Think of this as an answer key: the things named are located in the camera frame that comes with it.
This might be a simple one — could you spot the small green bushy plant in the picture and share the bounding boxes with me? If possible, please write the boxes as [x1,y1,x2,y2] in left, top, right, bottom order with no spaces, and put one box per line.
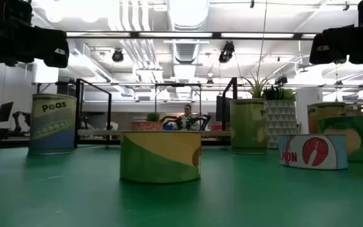
[146,112,161,123]

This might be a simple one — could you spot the tall pears can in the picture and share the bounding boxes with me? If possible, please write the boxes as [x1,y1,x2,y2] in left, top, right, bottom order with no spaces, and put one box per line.
[229,98,268,154]

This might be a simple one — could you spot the short green yellow-print can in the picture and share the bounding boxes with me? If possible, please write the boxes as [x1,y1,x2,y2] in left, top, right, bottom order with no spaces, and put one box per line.
[318,115,363,164]

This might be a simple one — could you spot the orange patterned planter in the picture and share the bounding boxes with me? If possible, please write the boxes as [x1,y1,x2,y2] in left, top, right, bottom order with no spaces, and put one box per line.
[130,121,164,131]

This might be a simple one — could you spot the green succulent plant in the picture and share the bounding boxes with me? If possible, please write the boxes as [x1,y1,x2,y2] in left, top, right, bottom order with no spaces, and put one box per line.
[240,72,297,102]

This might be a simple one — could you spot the black background robot arms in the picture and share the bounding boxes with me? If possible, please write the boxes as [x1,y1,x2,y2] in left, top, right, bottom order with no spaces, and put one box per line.
[161,113,212,132]

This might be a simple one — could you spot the tilted black monitor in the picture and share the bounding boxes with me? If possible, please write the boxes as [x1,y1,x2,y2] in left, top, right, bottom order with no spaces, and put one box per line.
[0,101,14,124]

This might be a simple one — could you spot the green table mat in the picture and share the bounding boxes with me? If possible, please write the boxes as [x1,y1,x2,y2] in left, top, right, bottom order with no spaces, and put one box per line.
[0,145,363,227]

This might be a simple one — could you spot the white ceiling duct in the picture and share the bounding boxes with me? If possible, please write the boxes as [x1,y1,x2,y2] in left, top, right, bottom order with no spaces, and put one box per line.
[166,0,210,32]

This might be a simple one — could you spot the short salmon can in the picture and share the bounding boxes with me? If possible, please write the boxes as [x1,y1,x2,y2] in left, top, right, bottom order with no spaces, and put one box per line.
[278,133,349,170]

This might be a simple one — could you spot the black monitor on stand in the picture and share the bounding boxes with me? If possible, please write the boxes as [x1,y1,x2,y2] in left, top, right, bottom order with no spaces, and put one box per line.
[216,95,232,131]

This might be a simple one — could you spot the person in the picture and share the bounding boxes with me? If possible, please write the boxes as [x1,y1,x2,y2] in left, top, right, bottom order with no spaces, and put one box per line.
[181,103,200,131]

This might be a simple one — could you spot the short yellow-green wide can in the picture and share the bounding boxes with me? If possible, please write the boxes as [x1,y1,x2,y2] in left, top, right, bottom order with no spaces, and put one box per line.
[119,131,202,184]

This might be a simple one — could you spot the white round column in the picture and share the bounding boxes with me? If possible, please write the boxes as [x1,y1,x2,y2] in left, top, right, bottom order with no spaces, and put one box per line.
[296,87,324,135]

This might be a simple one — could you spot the black metal table frame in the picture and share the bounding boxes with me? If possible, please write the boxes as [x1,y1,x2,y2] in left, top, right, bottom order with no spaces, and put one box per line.
[0,137,363,151]

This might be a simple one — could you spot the black ceiling spotlight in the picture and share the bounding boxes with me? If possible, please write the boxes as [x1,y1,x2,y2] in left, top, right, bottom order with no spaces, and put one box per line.
[111,47,125,63]
[218,40,236,64]
[274,75,289,86]

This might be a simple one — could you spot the tall peas can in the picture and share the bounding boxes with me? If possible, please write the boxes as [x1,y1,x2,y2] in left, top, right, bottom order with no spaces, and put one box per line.
[27,93,78,156]

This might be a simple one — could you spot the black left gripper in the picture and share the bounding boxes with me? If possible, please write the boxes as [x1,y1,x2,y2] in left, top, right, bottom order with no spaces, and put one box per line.
[0,0,70,69]

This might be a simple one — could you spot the white triangle-patterned plant pot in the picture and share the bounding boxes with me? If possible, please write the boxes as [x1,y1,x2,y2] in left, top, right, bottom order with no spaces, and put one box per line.
[265,100,297,149]

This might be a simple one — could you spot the tall orange pineapple can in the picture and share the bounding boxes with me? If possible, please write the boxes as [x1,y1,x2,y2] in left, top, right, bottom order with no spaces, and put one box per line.
[307,102,347,135]

